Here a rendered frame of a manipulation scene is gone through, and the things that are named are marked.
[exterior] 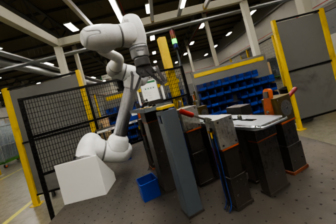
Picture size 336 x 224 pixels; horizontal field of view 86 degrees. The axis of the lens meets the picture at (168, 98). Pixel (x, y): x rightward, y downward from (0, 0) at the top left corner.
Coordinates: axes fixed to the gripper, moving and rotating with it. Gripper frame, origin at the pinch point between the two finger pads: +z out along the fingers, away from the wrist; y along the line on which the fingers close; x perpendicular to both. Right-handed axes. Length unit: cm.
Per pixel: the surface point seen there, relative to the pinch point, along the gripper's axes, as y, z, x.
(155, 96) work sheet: 24, -3, 143
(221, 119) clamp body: 20.9, 14.6, -23.6
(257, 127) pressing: 30.9, 20.3, -29.2
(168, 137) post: 0.1, 16.6, -17.3
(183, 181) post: 1.2, 35.0, -17.1
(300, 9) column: 661, -177, 431
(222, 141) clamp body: 18.7, 22.8, -24.0
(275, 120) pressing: 40, 20, -28
